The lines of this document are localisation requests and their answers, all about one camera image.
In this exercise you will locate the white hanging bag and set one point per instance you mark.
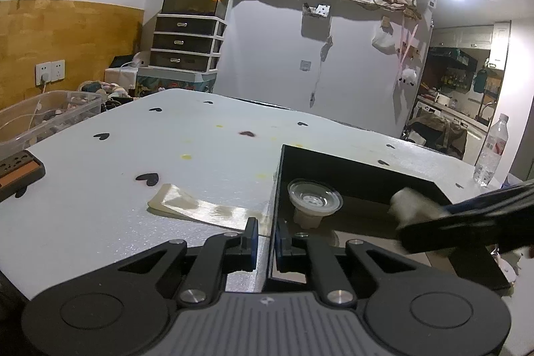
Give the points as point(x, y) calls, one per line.
point(384, 41)

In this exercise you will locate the pink ribbons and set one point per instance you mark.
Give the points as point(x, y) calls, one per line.
point(404, 47)

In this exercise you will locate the white box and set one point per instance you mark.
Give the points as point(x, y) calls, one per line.
point(121, 77)

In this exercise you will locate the grey round lid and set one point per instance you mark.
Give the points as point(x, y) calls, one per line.
point(335, 238)

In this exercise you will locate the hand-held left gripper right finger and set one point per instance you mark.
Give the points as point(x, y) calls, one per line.
point(279, 256)

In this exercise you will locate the patterned cabinet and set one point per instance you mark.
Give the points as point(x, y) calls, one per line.
point(175, 81)

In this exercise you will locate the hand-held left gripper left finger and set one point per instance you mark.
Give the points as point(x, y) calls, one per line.
point(251, 245)

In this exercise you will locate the teal hanging bottle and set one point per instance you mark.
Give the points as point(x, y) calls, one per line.
point(479, 80)

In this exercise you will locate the black tablet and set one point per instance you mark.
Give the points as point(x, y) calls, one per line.
point(121, 61)

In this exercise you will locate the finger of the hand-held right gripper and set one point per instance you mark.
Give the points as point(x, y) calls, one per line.
point(492, 199)
point(454, 235)

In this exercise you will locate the white wall sockets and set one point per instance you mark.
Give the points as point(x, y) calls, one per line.
point(50, 71)

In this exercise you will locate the clear plastic water bottle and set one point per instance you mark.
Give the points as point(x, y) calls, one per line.
point(492, 147)

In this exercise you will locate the clear wall holder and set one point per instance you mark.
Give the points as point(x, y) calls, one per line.
point(317, 10)

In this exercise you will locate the black power strip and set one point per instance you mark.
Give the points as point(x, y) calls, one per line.
point(18, 172)

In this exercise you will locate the black cardboard box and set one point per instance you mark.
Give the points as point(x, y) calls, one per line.
point(363, 172)

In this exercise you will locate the white plush sheep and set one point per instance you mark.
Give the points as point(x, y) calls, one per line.
point(408, 75)

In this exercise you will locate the small wall switch plate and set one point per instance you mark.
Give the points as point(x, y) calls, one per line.
point(305, 65)

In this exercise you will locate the chair with brown jacket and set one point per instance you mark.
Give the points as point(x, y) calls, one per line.
point(440, 130)

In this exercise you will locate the white plastic drawer unit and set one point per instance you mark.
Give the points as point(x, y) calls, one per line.
point(185, 41)

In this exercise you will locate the kitchen spice shelf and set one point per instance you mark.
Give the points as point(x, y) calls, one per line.
point(454, 72)

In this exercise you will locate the pile of plush clutter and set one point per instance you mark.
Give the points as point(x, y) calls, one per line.
point(104, 91)

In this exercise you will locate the clear plastic storage bin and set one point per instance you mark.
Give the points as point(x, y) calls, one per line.
point(54, 114)

